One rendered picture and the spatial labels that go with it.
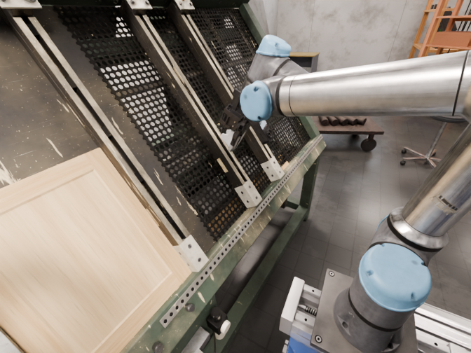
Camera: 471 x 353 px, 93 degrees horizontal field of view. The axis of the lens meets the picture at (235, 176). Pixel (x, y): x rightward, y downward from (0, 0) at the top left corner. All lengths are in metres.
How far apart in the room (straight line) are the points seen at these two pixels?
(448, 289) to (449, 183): 1.89
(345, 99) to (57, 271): 0.82
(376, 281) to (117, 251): 0.72
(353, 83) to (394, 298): 0.39
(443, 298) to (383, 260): 1.78
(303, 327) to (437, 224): 0.42
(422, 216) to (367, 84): 0.33
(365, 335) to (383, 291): 0.16
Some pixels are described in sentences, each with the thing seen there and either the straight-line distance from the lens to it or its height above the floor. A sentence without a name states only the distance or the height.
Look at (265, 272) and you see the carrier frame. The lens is 1.78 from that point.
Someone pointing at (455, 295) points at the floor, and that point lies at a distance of 2.40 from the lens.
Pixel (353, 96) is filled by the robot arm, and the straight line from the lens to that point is 0.39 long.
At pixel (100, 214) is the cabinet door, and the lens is 0.86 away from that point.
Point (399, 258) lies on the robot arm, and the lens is 0.59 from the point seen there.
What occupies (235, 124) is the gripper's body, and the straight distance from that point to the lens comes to 0.70.
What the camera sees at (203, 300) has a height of 0.83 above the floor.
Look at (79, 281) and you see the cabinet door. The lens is 0.85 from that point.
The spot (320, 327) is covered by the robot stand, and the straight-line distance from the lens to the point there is 0.71.
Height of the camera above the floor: 1.68
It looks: 35 degrees down
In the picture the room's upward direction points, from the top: 3 degrees counter-clockwise
